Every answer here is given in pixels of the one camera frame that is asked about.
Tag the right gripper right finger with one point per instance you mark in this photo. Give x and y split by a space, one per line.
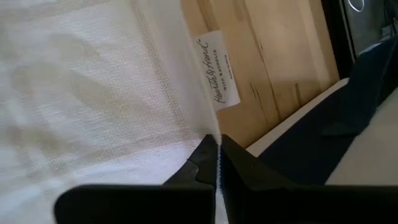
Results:
295 205

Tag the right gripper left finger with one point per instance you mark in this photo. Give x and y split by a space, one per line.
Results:
140 205

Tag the navy fabric basket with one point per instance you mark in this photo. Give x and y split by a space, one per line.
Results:
326 137

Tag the white towel with grey checks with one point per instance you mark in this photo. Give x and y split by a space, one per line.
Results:
93 93

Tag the black metal table frame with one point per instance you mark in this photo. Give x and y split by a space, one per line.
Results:
337 37

